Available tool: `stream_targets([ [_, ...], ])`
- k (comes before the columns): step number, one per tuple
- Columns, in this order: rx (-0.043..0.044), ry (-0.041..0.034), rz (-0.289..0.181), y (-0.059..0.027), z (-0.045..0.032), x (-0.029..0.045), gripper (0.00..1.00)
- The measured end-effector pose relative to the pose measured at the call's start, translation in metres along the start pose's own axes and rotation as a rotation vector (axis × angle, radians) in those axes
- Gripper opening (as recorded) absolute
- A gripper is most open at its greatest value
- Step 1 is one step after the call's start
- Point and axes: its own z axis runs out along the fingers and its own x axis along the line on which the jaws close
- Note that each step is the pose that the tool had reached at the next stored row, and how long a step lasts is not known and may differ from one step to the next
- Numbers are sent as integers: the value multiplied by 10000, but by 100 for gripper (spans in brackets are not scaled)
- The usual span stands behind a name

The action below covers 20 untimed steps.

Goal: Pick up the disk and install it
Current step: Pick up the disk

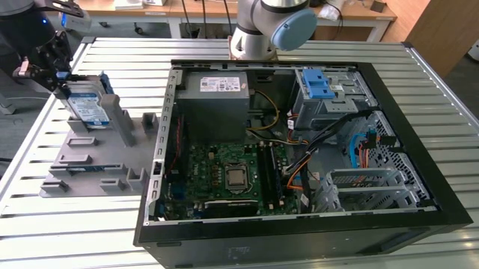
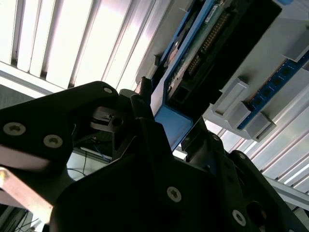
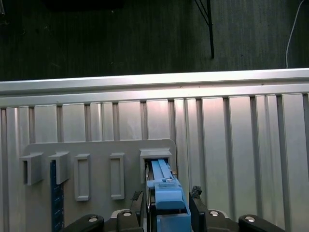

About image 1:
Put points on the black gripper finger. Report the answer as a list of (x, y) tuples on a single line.
[(41, 74), (56, 53)]

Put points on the grey power supply unit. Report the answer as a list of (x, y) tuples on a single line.
[(214, 117)]

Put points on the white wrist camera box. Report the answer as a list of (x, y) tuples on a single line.
[(76, 22)]

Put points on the green RAM stick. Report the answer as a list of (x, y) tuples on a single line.
[(86, 168)]

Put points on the metal disk bay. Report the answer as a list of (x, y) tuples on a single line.
[(374, 190)]

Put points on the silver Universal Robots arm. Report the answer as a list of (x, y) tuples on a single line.
[(251, 42)]

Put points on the black PC case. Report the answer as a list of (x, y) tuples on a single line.
[(262, 243)]

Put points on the grey metal stand foot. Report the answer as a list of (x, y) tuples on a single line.
[(7, 105)]

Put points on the silver CPU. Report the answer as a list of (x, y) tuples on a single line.
[(235, 178)]

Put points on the green motherboard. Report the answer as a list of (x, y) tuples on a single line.
[(210, 165)]

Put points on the small black box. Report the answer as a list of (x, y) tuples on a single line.
[(378, 7)]

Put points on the black graphics card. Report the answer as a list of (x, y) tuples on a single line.
[(232, 208)]

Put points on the black RAM stick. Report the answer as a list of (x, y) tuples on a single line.
[(264, 173)]

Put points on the blue plastic bay latch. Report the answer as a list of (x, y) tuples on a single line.
[(316, 84)]

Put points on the hard disk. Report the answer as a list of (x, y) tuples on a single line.
[(88, 109)]

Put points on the metal optical drive cage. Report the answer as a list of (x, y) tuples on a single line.
[(336, 109)]

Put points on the grey plastic parts rack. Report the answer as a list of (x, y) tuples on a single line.
[(100, 157)]

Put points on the wooden desk white frame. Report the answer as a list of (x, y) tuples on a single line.
[(156, 12)]

